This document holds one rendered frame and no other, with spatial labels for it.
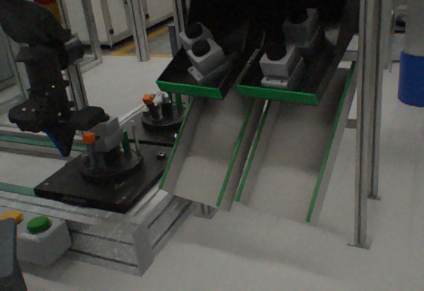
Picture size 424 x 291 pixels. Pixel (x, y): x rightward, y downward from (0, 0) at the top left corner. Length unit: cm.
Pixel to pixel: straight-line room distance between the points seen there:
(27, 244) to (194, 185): 32
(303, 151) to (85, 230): 43
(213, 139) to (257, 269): 25
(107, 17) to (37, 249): 538
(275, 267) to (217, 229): 16
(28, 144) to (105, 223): 52
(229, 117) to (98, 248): 35
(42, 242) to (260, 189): 40
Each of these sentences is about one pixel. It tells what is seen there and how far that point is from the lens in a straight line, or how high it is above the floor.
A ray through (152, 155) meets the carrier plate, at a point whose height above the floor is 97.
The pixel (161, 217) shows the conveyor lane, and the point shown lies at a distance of 95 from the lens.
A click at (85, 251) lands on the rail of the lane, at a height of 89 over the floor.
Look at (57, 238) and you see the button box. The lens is 95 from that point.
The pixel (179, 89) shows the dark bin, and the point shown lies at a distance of 79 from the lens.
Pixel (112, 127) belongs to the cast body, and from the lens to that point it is 102.
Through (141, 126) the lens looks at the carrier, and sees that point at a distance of 125.
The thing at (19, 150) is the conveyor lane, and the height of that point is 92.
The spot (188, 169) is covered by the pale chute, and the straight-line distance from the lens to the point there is 89.
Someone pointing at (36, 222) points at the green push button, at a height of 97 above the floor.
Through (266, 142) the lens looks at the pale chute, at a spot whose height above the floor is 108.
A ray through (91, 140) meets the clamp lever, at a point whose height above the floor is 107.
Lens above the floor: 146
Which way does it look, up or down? 24 degrees down
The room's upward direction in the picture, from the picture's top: 7 degrees counter-clockwise
